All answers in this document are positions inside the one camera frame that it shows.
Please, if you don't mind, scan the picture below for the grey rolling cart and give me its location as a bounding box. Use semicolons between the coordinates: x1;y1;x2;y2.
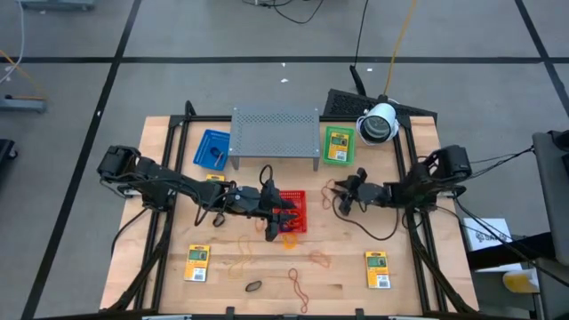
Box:
532;129;569;320

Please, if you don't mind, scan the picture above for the yellow rubber band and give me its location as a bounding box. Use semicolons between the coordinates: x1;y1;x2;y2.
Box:
228;234;253;281

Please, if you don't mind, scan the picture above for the black aluminium table frame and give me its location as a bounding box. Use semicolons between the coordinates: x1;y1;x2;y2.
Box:
100;100;479;320

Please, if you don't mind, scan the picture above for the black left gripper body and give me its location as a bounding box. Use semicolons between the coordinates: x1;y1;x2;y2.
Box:
259;180;286;244

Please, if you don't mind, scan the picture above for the grey perforated metal shelf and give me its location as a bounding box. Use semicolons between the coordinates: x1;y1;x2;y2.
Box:
228;105;322;172

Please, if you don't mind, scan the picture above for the yellow floor cable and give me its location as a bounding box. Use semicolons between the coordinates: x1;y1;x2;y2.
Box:
0;48;48;100

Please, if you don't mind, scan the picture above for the green plastic basket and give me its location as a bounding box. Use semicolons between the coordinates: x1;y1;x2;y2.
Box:
322;126;356;168

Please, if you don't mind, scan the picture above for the black perforated metal panel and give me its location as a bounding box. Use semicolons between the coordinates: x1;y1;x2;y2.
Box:
322;88;439;124

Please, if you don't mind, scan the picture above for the yellow hanging cable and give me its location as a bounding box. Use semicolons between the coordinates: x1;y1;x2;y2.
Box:
382;0;419;98

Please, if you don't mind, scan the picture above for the long red rubber band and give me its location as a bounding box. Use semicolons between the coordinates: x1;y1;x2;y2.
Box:
287;267;310;315

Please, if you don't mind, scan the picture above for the black shelf board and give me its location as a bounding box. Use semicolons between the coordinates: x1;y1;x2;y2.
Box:
466;231;559;271

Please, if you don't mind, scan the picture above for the grey floor stand base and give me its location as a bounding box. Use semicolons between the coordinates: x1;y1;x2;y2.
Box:
0;95;48;115
20;0;97;11

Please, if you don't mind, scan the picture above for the black hanging cable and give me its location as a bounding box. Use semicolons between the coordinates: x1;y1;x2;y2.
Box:
349;0;370;97

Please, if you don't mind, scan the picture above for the black floor equipment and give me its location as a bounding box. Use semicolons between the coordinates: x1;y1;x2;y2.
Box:
0;139;19;179

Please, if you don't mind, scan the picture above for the red plastic basket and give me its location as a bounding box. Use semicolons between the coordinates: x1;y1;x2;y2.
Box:
271;189;309;236

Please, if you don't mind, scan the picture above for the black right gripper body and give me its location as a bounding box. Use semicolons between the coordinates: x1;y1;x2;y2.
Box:
338;167;393;218

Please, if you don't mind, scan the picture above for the blue plastic basket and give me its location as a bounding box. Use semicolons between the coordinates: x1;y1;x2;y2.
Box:
193;128;231;172

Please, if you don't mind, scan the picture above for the yellow plastic container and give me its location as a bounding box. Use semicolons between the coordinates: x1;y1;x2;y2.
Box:
502;268;541;294

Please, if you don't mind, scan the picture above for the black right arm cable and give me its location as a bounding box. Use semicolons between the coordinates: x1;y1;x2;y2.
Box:
331;206;401;242

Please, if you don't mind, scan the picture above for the white printed cardboard box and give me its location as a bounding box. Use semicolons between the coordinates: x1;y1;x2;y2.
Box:
461;217;513;252

